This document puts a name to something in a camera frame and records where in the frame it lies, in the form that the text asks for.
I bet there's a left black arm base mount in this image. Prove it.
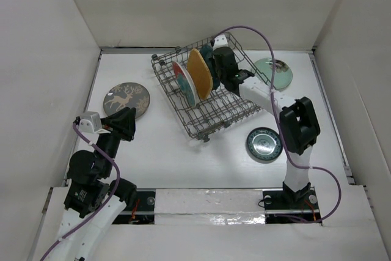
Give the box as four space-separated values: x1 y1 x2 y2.
113 189 156 225

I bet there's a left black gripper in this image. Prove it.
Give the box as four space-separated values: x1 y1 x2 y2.
95 105 136 176

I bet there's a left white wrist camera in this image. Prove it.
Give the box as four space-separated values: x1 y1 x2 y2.
75 111 110 134

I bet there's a red plate with teal flower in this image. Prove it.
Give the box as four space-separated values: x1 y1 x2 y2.
172 61 197 108

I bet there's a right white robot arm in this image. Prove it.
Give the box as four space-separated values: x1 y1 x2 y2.
213 45 320 208

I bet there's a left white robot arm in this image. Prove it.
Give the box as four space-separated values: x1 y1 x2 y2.
41 107 137 260

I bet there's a grey plate with deer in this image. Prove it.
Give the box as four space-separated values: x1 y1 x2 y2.
103 83 150 119

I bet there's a square woven bamboo plate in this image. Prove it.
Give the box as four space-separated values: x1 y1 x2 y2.
187 48 213 100

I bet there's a grey wire dish rack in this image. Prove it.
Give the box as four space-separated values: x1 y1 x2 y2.
151 37 263 142

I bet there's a small blue patterned plate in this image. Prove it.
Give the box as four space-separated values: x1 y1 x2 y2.
246 127 283 162

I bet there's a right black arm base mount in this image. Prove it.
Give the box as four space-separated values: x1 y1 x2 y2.
258 187 321 224

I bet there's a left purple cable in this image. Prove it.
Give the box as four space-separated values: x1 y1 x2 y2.
36 120 120 261

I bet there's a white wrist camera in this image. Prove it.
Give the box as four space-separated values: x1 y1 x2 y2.
75 111 110 134
211 34 228 50

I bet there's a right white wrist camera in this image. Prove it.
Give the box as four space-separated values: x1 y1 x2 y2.
211 34 228 50

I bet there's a mint green floral plate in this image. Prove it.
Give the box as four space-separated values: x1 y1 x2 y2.
252 58 293 90

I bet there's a teal scalloped plate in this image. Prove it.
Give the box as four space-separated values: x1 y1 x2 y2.
200 44 220 90

